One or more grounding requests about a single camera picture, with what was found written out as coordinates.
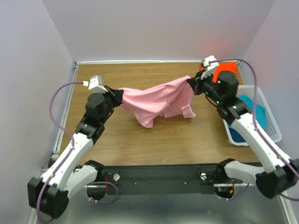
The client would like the teal t shirt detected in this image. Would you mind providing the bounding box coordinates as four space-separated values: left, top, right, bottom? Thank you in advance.
228 95 268 143

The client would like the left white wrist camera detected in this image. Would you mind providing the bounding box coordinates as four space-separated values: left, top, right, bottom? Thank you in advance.
83 76 107 93

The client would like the aluminium frame rail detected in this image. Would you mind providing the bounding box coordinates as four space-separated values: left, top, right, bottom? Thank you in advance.
27 61 79 224

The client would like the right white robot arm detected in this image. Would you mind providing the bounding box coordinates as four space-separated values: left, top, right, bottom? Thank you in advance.
187 71 299 198

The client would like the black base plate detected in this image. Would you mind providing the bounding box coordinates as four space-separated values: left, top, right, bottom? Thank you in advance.
103 163 242 195

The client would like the white plastic basket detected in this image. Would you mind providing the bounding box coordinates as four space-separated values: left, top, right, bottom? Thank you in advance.
223 85 282 146

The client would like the pink t shirt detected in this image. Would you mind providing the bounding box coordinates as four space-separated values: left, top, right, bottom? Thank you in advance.
121 76 196 128

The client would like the folded orange t shirt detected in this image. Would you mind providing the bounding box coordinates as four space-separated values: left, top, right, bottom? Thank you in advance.
213 61 237 83

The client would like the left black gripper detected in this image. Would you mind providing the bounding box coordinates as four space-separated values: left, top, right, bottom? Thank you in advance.
98 85 124 123

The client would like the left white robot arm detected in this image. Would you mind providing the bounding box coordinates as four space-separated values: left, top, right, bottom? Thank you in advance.
27 86 124 224

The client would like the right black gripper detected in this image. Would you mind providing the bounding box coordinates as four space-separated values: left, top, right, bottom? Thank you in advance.
186 69 222 104

